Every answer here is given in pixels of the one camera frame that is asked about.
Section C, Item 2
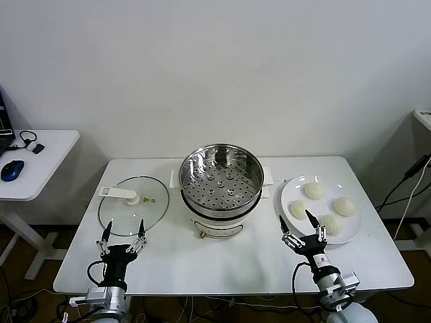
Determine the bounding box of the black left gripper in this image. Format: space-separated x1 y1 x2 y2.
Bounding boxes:
95 219 148 286

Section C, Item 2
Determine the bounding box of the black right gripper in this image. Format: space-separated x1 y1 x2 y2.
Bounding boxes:
278 209 333 270

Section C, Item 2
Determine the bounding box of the white steamed baozi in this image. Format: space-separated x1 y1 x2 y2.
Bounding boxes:
304 182 327 200
333 196 356 216
290 199 310 220
319 215 345 236

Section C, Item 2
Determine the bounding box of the stainless steel steamer basket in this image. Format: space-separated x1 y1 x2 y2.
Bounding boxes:
178 143 265 216

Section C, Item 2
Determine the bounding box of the white round plate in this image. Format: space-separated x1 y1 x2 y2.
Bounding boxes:
280 174 364 245

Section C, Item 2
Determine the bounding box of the white electric cooker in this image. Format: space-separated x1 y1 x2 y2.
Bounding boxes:
169 166 274 240

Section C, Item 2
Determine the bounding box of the white side table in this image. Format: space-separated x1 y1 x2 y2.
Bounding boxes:
0 129 81 280

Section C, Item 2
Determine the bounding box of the blue computer mouse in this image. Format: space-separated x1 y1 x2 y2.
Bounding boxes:
0 159 26 182

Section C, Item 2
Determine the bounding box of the black laptop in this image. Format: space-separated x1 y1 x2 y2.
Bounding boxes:
0 85 16 157

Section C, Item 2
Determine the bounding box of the glass lid white handle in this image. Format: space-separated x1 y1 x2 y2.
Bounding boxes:
98 174 170 237

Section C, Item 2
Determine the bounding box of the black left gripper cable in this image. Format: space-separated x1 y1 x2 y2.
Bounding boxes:
86 261 106 287

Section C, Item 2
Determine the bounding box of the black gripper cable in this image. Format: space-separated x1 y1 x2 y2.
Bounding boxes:
291 262 324 312
86 261 106 287

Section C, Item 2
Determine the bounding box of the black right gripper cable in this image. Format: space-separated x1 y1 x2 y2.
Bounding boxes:
291 262 324 312

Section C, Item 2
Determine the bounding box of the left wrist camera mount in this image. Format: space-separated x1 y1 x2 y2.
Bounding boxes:
69 288 105 308

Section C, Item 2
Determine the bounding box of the mixed floor cable tangle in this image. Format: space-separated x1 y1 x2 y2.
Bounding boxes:
134 295 317 323

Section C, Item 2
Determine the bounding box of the white power cable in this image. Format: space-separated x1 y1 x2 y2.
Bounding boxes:
392 163 431 240

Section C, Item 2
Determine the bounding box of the black floor cable bundle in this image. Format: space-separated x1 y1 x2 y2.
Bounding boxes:
0 265 40 323

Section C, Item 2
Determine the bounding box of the black earphone cable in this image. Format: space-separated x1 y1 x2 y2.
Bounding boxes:
9 130 38 149

